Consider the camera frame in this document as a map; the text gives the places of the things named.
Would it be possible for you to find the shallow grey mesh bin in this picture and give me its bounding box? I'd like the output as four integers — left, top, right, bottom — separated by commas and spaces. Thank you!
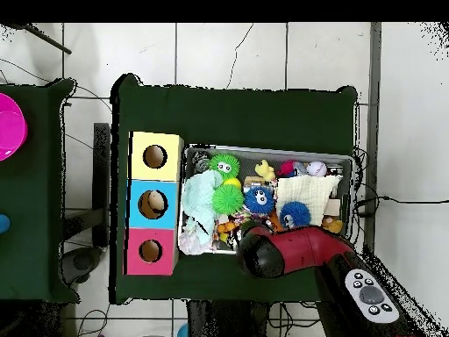
178, 143, 353, 262

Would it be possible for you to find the wooden box with three holes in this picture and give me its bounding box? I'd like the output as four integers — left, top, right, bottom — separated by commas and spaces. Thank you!
124, 131, 185, 276

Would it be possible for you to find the green spiky googly-eyed ball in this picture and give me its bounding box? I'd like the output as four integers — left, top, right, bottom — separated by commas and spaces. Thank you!
209, 153, 242, 180

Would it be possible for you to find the mint knitted cloth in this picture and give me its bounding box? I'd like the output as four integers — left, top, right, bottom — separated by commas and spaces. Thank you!
180, 169, 224, 247

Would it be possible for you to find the blue spiky googly-eyed ball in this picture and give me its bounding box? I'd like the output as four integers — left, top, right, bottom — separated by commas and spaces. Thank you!
279, 200, 312, 229
243, 185, 274, 215

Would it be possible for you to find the yellow foam toy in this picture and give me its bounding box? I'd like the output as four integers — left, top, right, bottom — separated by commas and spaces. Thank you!
254, 159, 276, 183

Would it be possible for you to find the dark green table cloth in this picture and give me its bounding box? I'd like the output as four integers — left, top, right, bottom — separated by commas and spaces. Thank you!
0, 78, 80, 303
110, 73, 359, 305

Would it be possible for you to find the cream knitted cloth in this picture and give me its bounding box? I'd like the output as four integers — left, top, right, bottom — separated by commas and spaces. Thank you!
276, 174, 343, 229

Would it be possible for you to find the white baseball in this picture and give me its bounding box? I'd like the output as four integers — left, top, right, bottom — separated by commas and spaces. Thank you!
305, 160, 328, 177

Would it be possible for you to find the black upright panel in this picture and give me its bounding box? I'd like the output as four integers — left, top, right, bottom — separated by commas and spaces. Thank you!
92, 122, 111, 247

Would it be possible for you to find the grey stand foot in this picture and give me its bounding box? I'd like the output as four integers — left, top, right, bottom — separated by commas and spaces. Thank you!
61, 245, 103, 285

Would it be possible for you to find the pink plastic bowl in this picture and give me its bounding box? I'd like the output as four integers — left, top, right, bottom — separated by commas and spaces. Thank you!
0, 92, 29, 162

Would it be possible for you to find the dark rod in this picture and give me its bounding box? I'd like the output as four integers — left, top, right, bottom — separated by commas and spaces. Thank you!
10, 22, 73, 55

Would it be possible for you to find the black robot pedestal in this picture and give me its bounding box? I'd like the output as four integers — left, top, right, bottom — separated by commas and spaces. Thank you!
187, 299, 271, 337

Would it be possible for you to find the black power cable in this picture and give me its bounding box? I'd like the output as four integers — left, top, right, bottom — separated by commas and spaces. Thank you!
357, 195, 449, 206

